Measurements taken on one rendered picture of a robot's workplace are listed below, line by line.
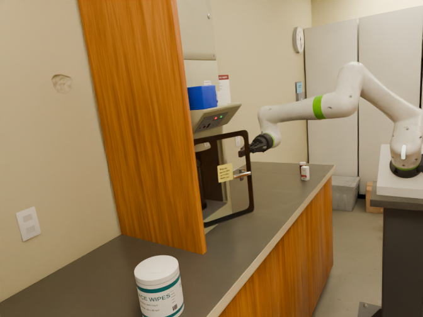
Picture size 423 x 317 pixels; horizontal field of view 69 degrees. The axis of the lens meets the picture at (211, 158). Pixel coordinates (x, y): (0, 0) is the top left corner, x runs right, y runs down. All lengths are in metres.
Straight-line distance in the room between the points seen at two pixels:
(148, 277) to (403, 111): 1.37
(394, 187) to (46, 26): 1.77
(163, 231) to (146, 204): 0.14
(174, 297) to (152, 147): 0.59
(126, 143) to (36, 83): 0.40
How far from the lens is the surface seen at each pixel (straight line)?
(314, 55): 4.22
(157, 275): 0.94
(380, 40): 4.10
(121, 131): 1.38
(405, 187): 1.86
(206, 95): 1.21
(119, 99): 1.36
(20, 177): 1.35
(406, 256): 2.00
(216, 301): 1.05
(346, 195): 3.95
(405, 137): 1.70
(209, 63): 1.45
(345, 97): 1.46
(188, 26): 1.37
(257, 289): 1.38
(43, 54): 1.42
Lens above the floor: 1.58
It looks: 13 degrees down
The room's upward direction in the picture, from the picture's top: 6 degrees counter-clockwise
